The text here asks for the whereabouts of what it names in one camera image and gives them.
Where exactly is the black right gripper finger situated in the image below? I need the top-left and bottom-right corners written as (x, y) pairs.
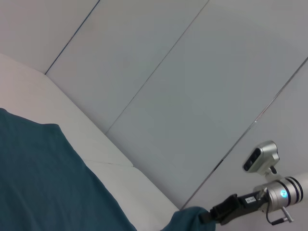
top-left (199, 209), bottom-right (217, 224)

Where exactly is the teal t-shirt with pink print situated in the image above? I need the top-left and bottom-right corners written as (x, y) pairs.
top-left (0, 108), bottom-right (217, 231)

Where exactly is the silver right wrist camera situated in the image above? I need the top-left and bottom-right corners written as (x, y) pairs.
top-left (242, 141), bottom-right (280, 180)

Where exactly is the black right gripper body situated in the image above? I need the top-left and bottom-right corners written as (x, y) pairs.
top-left (210, 190), bottom-right (269, 226)

